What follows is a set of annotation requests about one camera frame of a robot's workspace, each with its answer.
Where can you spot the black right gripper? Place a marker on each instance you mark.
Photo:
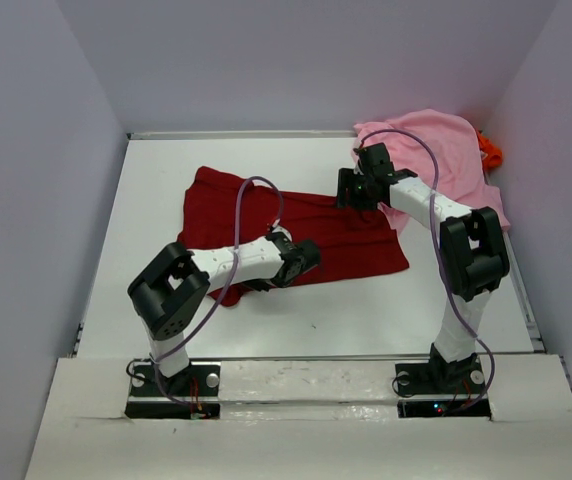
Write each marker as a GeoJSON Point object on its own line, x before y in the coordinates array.
{"type": "Point", "coordinates": [346, 179]}

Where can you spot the pink t shirt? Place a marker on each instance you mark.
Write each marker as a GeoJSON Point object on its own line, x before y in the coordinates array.
{"type": "Point", "coordinates": [428, 142]}

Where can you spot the dark red t shirt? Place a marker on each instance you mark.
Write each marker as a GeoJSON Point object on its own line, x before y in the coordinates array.
{"type": "Point", "coordinates": [353, 244]}

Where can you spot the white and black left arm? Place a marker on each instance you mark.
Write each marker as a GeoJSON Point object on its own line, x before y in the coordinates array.
{"type": "Point", "coordinates": [170, 290]}

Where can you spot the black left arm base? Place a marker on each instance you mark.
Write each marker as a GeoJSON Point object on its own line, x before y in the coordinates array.
{"type": "Point", "coordinates": [193, 394]}

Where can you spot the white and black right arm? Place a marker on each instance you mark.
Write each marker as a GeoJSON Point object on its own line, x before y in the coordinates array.
{"type": "Point", "coordinates": [472, 262]}

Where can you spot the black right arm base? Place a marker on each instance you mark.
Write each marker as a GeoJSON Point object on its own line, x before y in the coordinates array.
{"type": "Point", "coordinates": [421, 396]}

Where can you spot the orange cloth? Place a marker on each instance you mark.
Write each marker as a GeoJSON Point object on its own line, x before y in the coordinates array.
{"type": "Point", "coordinates": [491, 155]}

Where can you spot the white cardboard front cover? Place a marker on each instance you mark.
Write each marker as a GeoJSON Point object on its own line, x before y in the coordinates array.
{"type": "Point", "coordinates": [306, 420]}

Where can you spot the white back table rail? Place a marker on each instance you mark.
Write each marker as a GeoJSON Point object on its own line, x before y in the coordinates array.
{"type": "Point", "coordinates": [238, 134]}

